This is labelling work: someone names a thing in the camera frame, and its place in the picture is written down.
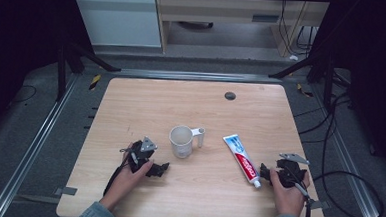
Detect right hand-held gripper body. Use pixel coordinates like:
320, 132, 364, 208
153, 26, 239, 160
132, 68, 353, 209
274, 152, 312, 191

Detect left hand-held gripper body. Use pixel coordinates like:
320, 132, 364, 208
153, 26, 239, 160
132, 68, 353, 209
119, 135, 159, 175

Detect white toothpaste tube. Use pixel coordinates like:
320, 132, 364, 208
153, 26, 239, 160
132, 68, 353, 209
220, 133, 266, 189

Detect white cup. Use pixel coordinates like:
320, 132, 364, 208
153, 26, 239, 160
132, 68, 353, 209
167, 124, 207, 161

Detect person's right hand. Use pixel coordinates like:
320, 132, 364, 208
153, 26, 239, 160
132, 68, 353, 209
266, 168, 312, 217

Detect person's left hand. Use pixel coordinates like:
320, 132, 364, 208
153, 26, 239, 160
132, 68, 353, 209
103, 141, 156, 205

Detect grey tape piece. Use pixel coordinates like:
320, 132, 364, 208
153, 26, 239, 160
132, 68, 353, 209
52, 185, 79, 198
309, 199, 331, 212

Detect yellow black tape strip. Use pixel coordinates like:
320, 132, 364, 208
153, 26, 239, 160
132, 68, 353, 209
295, 82, 315, 99
88, 73, 103, 93

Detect black metal stand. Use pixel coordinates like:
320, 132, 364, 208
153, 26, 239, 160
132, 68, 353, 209
54, 30, 125, 107
266, 41, 352, 113

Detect white cabinet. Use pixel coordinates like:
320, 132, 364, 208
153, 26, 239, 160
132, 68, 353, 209
71, 0, 165, 50

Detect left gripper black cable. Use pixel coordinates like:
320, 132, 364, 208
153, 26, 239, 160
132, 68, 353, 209
102, 150, 137, 200

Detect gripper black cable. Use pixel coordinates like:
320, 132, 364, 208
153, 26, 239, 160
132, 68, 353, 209
281, 166, 316, 217
102, 150, 137, 200

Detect thick black floor cable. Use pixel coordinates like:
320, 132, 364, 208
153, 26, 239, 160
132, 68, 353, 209
288, 88, 386, 217

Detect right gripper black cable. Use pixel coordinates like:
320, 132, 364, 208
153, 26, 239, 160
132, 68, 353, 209
281, 166, 316, 217

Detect metal floor rail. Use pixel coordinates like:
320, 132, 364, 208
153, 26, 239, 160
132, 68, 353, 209
302, 84, 386, 217
111, 66, 284, 86
0, 70, 81, 217

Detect thin black floor cable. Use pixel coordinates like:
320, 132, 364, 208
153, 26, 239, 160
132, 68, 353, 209
6, 83, 38, 111

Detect hanging black cables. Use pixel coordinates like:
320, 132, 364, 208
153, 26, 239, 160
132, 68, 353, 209
276, 0, 321, 59

